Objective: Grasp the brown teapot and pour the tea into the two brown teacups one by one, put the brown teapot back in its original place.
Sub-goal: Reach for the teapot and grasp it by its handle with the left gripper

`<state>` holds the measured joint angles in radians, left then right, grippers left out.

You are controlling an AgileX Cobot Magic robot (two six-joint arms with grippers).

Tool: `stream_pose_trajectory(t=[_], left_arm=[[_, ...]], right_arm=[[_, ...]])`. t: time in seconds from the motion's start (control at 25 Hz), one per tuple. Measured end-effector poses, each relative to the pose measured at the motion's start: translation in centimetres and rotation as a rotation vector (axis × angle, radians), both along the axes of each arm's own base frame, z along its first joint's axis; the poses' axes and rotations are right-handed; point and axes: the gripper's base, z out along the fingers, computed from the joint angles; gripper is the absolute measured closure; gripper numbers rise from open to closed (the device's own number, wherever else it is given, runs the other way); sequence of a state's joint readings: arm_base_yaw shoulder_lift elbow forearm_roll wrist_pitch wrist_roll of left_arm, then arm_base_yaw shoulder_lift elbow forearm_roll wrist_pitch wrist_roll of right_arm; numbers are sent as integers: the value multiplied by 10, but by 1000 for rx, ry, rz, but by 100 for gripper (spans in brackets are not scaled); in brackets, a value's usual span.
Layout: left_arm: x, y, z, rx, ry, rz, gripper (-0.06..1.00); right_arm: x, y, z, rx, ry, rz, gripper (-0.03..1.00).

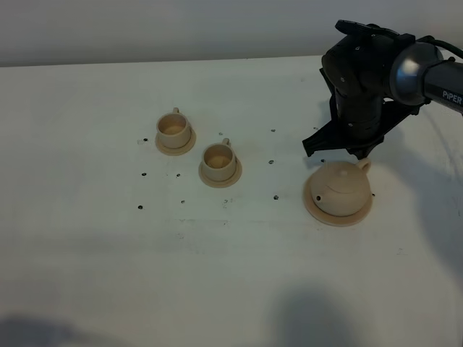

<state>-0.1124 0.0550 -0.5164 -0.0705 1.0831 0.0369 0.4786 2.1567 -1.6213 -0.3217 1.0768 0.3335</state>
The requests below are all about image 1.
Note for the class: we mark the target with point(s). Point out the beige near cup saucer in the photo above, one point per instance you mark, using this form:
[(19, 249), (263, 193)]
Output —
[(221, 184)]

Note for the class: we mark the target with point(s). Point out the beige far left saucer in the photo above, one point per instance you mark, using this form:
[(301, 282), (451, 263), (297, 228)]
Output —
[(177, 151)]

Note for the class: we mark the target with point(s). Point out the beige ceramic teapot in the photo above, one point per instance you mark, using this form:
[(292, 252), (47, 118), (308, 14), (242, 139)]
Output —
[(340, 189)]

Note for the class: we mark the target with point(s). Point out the beige far left teacup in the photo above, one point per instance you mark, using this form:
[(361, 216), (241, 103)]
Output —
[(174, 118)]

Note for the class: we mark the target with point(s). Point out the beige near teacup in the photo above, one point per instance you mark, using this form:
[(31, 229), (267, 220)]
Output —
[(219, 161)]

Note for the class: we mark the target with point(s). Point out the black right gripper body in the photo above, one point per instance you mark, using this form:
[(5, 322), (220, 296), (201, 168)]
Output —
[(367, 118)]

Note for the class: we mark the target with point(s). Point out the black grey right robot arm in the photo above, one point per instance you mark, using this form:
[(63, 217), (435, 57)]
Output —
[(377, 78)]

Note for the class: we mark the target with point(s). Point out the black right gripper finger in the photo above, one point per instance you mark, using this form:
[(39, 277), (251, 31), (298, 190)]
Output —
[(327, 137), (361, 151)]

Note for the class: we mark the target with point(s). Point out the beige teapot saucer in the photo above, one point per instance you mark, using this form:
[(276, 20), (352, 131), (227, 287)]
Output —
[(332, 220)]

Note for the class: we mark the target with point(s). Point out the beige teacup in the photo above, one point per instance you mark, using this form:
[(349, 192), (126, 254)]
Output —
[(174, 118), (219, 161)]

